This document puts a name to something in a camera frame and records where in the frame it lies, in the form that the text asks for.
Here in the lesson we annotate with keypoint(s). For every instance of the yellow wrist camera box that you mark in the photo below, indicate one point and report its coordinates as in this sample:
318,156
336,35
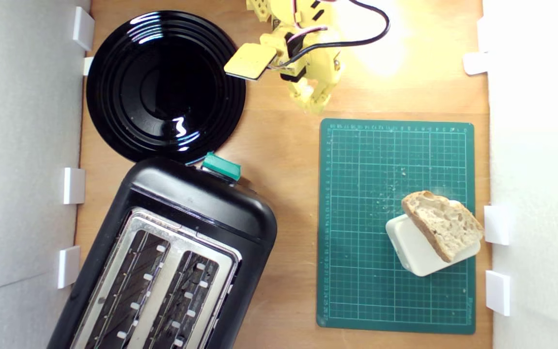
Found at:
250,60

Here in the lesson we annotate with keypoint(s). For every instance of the green toaster lever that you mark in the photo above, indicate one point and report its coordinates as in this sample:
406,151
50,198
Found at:
221,166

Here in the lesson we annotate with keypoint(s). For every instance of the black two-slot toaster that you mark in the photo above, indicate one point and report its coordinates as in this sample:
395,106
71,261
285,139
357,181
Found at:
201,208

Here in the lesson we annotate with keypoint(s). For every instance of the brown bread slice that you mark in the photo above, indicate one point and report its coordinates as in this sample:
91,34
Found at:
446,225

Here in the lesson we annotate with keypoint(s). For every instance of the white wall clip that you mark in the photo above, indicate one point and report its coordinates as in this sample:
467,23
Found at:
498,293
87,65
69,266
497,225
84,28
74,185
475,63

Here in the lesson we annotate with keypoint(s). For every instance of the black round plate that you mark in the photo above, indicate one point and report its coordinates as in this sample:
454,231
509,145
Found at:
162,87

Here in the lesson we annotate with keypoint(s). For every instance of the green cutting mat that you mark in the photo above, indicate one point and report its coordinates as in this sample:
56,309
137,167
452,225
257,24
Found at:
356,266

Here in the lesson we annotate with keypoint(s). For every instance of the white rounded block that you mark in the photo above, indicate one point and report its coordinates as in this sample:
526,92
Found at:
414,252

